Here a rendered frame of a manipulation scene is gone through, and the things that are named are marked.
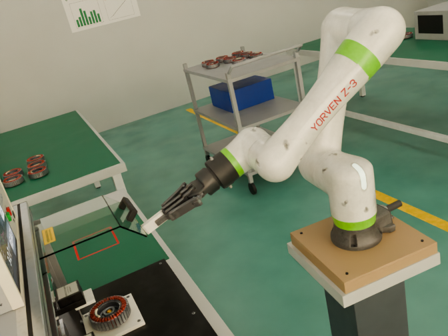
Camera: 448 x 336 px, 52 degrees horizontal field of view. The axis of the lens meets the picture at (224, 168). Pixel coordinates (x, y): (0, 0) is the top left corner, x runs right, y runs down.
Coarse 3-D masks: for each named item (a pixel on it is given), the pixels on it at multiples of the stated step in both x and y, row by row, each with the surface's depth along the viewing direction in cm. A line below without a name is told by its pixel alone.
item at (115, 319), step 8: (112, 296) 133; (120, 296) 132; (96, 304) 130; (104, 304) 130; (112, 304) 131; (120, 304) 128; (128, 304) 128; (96, 312) 127; (104, 312) 128; (112, 312) 127; (120, 312) 125; (128, 312) 127; (96, 320) 124; (104, 320) 123; (112, 320) 123; (120, 320) 124; (96, 328) 124; (104, 328) 123; (112, 328) 124
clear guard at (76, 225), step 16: (80, 208) 132; (96, 208) 129; (112, 208) 128; (48, 224) 127; (64, 224) 124; (80, 224) 122; (96, 224) 120; (112, 224) 118; (128, 224) 121; (64, 240) 116; (80, 240) 114; (48, 256) 111
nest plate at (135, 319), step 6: (132, 300) 134; (132, 306) 132; (132, 312) 129; (138, 312) 129; (84, 318) 132; (132, 318) 127; (138, 318) 126; (84, 324) 129; (90, 324) 129; (126, 324) 125; (132, 324) 125; (138, 324) 124; (144, 324) 125; (90, 330) 126; (114, 330) 124; (120, 330) 124; (126, 330) 123; (132, 330) 124
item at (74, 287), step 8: (64, 288) 122; (72, 288) 122; (80, 288) 121; (56, 296) 120; (64, 296) 119; (72, 296) 119; (80, 296) 120; (88, 296) 124; (56, 304) 121; (64, 304) 119; (72, 304) 119; (80, 304) 120; (88, 304) 122; (64, 312) 119
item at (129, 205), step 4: (124, 200) 131; (128, 200) 131; (120, 204) 132; (124, 204) 132; (128, 204) 127; (132, 204) 129; (120, 208) 132; (124, 208) 132; (128, 208) 126; (132, 208) 125; (132, 212) 124; (136, 212) 124; (128, 216) 124; (132, 216) 124; (128, 220) 124; (132, 220) 124
